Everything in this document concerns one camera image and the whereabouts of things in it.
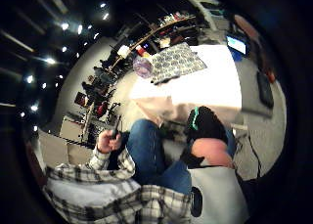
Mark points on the black office chair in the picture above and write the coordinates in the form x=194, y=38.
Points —
x=103, y=76

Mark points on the white box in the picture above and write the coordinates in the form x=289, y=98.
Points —
x=123, y=50

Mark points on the beige cardboard box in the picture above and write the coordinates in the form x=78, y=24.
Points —
x=71, y=129

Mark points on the black flat bag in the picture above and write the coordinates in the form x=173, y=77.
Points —
x=264, y=88

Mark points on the red and yellow package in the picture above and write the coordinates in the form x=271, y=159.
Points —
x=142, y=51

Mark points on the the person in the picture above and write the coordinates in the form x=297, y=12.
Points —
x=130, y=191

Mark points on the patterned grey cloth mat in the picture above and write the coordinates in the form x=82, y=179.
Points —
x=177, y=62

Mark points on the long wooden shelf with items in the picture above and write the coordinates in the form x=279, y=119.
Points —
x=156, y=30

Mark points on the clear purple plastic container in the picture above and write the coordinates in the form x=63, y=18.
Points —
x=142, y=67

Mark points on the black handheld device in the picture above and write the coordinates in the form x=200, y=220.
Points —
x=115, y=129

